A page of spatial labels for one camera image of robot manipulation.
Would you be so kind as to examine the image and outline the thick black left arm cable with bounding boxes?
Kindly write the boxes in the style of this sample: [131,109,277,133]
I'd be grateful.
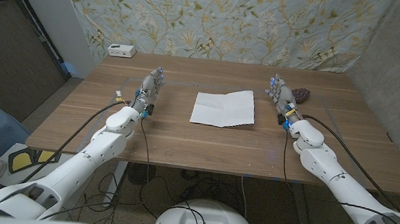
[18,89,132,193]

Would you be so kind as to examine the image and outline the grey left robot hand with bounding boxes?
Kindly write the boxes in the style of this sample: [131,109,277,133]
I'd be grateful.
[131,65,168,119]

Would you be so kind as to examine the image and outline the white paper sheet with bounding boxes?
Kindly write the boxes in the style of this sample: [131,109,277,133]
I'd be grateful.
[188,84,258,131]

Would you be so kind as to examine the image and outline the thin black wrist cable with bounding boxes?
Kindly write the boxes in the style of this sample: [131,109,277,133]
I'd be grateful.
[279,129,300,192]
[132,117,171,221]

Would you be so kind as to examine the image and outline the thin grey hanging cable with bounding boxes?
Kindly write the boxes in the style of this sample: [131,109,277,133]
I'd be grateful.
[236,175,251,220]

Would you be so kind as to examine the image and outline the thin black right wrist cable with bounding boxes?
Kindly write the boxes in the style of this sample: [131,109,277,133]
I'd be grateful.
[279,129,300,192]

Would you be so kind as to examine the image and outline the white table leg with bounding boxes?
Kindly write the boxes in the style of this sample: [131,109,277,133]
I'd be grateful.
[102,160,129,209]

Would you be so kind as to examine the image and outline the thin black left wrist cable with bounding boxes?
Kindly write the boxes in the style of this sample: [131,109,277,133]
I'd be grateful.
[132,117,171,221]

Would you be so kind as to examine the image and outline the white cabinet panel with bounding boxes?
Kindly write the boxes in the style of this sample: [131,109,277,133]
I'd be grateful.
[0,0,103,80]

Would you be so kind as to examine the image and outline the floral printed backdrop cloth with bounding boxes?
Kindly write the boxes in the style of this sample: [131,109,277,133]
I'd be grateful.
[52,0,396,92]

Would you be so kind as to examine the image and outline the black round fan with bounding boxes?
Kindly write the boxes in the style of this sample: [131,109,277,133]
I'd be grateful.
[125,162,158,188]

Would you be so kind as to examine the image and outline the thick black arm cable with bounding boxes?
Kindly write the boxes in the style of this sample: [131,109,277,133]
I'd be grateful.
[18,89,132,193]
[293,113,400,215]

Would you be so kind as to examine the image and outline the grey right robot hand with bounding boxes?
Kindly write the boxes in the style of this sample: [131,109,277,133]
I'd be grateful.
[262,73,307,128]

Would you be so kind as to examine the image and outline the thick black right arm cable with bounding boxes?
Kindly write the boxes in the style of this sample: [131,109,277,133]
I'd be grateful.
[293,113,400,215]

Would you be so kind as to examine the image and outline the grey table leg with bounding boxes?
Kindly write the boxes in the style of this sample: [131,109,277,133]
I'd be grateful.
[286,182,316,224]

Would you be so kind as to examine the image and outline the purple toy grapes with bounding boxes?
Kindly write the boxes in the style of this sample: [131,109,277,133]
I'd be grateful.
[291,86,312,105]

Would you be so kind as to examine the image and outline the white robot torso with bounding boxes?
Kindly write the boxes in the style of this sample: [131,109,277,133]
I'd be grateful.
[152,195,261,224]

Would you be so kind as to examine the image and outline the white power strip box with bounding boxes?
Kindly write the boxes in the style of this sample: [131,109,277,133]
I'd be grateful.
[106,43,137,59]

